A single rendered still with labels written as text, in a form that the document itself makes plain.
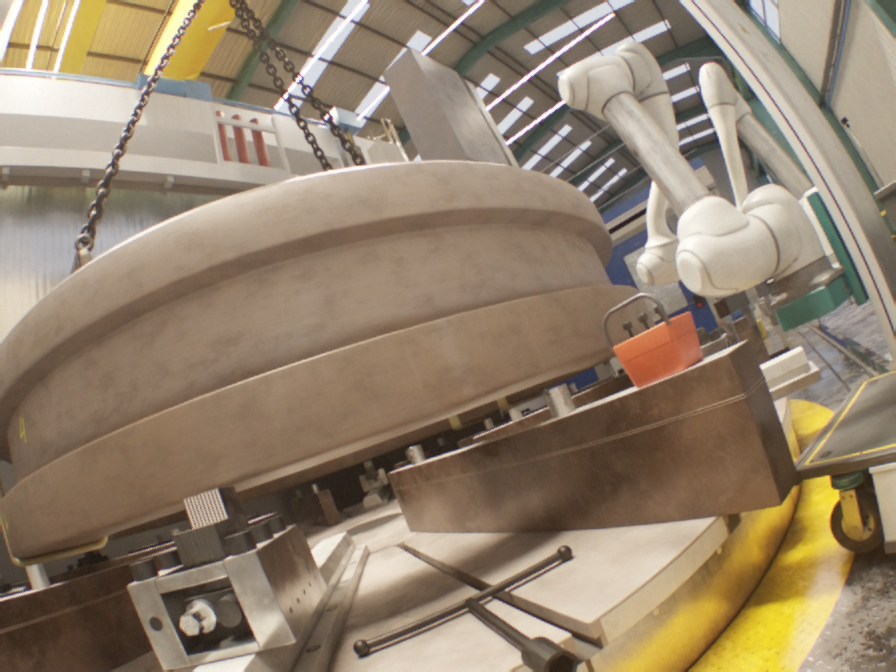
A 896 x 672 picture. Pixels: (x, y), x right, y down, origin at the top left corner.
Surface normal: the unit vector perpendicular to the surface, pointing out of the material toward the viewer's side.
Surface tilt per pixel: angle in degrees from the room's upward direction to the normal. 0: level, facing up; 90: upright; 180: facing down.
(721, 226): 75
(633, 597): 90
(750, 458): 90
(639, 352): 97
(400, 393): 90
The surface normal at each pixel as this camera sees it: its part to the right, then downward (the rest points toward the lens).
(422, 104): -0.61, 0.08
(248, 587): 0.09, -0.25
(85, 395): -0.13, -0.16
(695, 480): -0.82, 0.22
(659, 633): 0.35, -0.33
